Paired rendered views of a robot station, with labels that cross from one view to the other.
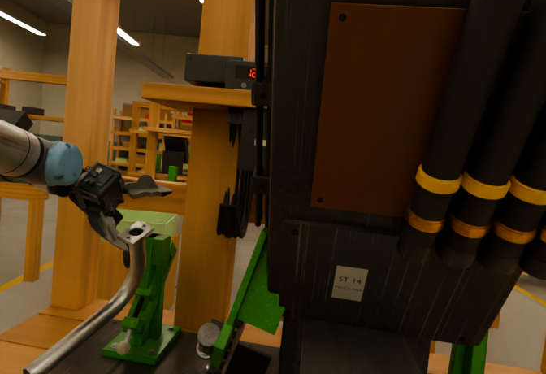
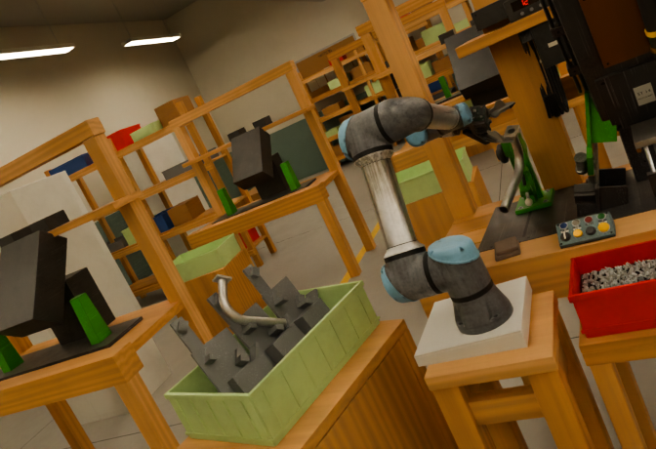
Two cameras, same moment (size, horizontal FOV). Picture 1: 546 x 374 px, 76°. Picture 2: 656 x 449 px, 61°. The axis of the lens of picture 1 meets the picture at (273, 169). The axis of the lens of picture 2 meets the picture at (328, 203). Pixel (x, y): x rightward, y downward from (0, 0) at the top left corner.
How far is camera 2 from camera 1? 1.29 m
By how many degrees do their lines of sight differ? 25
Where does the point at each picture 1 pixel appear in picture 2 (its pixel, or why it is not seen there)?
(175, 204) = (503, 116)
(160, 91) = (470, 48)
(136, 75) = (289, 19)
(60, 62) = (203, 57)
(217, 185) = (531, 87)
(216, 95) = (508, 30)
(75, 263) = (458, 185)
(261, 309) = (603, 132)
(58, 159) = (465, 111)
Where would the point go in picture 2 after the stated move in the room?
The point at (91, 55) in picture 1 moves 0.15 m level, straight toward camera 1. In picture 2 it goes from (400, 49) to (411, 43)
